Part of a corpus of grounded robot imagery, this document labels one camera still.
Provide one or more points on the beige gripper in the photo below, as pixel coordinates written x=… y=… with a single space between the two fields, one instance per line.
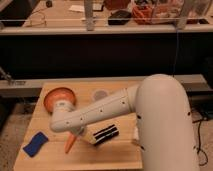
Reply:
x=82 y=131

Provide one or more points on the orange carrot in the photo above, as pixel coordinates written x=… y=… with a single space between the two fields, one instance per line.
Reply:
x=70 y=142

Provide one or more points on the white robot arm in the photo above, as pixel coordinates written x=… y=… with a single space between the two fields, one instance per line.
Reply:
x=163 y=118

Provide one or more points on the orange ceramic bowl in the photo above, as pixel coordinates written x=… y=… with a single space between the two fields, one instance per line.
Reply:
x=60 y=93

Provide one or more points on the translucent plastic cup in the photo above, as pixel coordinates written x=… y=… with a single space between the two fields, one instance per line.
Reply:
x=99 y=94

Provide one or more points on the black white striped cloth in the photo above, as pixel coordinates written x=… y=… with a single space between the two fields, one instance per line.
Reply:
x=105 y=134

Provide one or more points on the blue sponge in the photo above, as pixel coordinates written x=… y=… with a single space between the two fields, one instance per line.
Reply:
x=35 y=144

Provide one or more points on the wooden board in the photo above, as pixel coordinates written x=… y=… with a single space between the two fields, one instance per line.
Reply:
x=118 y=154

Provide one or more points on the small clear bottle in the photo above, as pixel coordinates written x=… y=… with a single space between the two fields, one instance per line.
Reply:
x=135 y=136

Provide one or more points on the black object on bench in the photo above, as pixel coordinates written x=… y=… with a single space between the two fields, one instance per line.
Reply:
x=120 y=17

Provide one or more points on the white paper sheet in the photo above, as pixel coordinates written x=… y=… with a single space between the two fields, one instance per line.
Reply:
x=76 y=8

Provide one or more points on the orange basket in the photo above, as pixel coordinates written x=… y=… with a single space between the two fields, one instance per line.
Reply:
x=142 y=14

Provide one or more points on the metal post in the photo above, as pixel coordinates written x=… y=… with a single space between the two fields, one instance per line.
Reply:
x=88 y=7

